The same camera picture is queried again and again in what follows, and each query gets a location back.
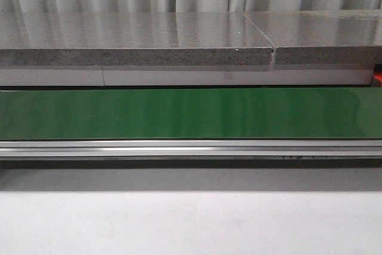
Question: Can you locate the grey stone countertop slab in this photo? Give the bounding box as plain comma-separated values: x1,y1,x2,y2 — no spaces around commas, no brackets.
1,13,272,66

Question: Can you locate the red object at right edge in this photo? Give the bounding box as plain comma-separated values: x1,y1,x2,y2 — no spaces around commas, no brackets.
372,71,382,87

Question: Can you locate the aluminium conveyor side rail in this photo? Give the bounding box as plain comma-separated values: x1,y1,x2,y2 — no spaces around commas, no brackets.
1,139,381,159

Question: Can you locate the green conveyor belt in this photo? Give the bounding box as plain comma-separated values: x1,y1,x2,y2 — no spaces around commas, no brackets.
1,87,381,140

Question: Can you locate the white cabinet front panel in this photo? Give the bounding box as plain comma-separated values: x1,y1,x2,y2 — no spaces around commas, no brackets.
1,64,374,87

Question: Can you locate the grey stone slab right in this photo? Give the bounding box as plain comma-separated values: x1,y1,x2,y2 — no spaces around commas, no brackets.
245,10,381,69

